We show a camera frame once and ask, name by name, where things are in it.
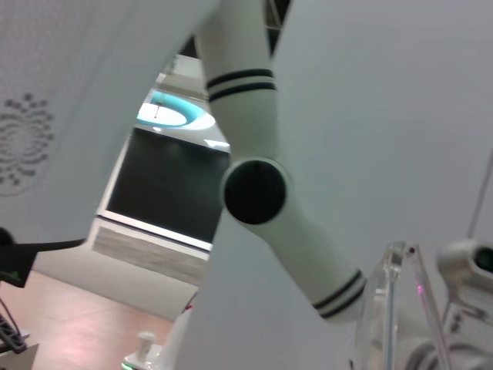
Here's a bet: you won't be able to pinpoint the black lattice stand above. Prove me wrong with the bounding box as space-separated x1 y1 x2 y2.
0 298 31 356

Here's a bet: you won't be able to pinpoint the white perforated housing panel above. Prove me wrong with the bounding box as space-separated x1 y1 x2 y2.
0 0 228 267

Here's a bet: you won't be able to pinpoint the black bracket with cables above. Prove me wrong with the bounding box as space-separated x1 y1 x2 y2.
0 226 88 290

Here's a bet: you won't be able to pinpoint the white cylindrical knob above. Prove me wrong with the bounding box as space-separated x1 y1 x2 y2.
122 331 163 370

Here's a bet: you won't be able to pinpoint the clear white glasses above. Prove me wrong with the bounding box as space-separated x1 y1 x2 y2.
353 240 456 370

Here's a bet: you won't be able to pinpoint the black wall screen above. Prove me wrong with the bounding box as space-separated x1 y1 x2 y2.
105 126 233 244

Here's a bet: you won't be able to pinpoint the cyan ring ceiling light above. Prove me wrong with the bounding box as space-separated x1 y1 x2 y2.
136 87 217 131

